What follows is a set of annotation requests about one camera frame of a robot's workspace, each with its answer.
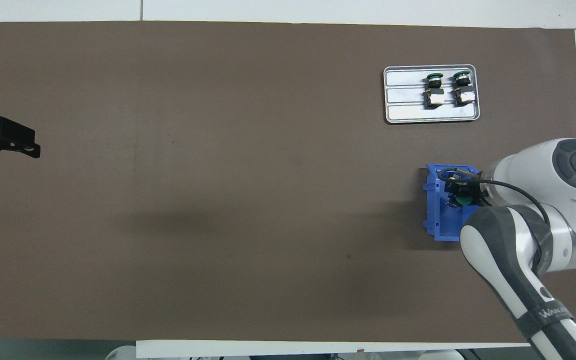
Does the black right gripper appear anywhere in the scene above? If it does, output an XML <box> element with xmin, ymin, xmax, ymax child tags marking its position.
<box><xmin>444</xmin><ymin>179</ymin><xmax>491</xmax><ymax>202</ymax></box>

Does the blue plastic storage bin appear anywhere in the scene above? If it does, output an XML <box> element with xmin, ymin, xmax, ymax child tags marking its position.
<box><xmin>422</xmin><ymin>163</ymin><xmax>484</xmax><ymax>243</ymax></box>

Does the grey metal tray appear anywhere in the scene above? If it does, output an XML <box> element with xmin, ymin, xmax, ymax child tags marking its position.
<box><xmin>383</xmin><ymin>64</ymin><xmax>482</xmax><ymax>125</ymax></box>

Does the brown paper table mat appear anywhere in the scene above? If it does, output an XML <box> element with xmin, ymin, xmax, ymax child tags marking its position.
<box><xmin>0</xmin><ymin>21</ymin><xmax>576</xmax><ymax>345</ymax></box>

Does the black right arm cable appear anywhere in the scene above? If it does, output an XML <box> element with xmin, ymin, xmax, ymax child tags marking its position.
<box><xmin>438</xmin><ymin>168</ymin><xmax>553</xmax><ymax>226</ymax></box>

